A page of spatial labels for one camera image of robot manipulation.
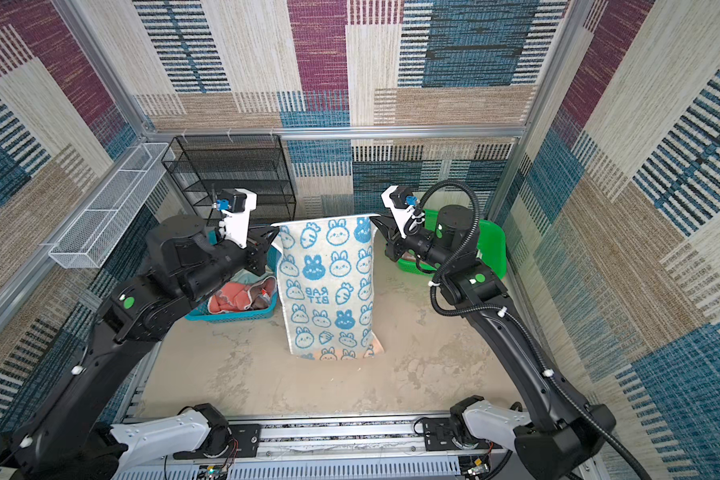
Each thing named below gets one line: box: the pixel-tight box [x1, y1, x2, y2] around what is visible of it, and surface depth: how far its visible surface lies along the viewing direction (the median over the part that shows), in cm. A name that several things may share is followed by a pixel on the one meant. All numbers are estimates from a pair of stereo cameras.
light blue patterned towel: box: [271, 215, 384, 361], surface depth 70 cm
